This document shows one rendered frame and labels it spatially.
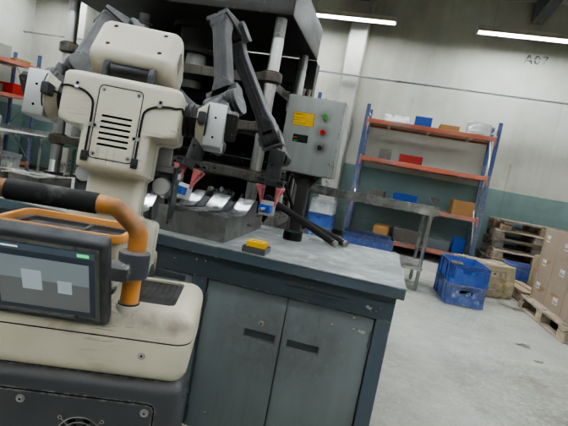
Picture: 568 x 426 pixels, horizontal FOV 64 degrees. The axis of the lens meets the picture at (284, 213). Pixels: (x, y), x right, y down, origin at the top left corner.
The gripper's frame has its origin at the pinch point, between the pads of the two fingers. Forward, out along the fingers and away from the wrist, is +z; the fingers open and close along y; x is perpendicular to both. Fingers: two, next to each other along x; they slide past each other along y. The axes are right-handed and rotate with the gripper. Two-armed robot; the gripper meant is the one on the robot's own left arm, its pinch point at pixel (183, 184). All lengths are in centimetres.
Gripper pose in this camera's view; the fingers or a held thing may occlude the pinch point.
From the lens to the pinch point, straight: 165.6
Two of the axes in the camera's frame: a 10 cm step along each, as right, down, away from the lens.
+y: -9.2, -3.3, 1.9
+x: -1.8, -0.8, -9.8
